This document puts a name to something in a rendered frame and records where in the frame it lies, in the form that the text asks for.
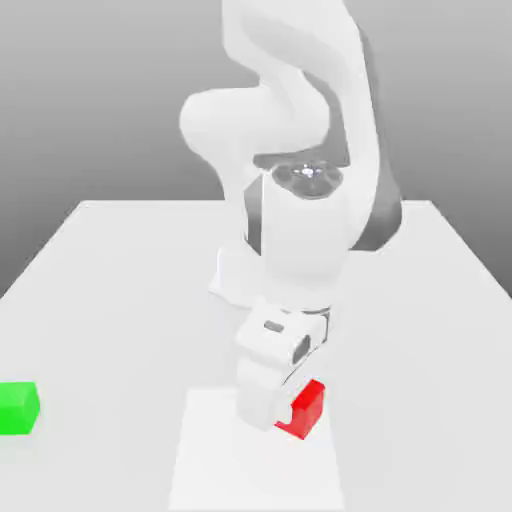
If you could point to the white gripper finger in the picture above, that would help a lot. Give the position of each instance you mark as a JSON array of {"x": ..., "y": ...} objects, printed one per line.
[{"x": 283, "y": 412}]

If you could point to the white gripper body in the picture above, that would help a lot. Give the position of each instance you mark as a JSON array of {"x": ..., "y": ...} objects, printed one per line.
[{"x": 256, "y": 392}]

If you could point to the small red cube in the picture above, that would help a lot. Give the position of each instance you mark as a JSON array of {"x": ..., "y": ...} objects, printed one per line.
[{"x": 307, "y": 412}]

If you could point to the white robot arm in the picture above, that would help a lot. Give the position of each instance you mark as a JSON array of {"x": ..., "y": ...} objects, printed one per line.
[{"x": 296, "y": 240}]

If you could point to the small green cube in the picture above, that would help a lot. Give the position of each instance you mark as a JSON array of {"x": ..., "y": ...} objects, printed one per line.
[{"x": 16, "y": 408}]

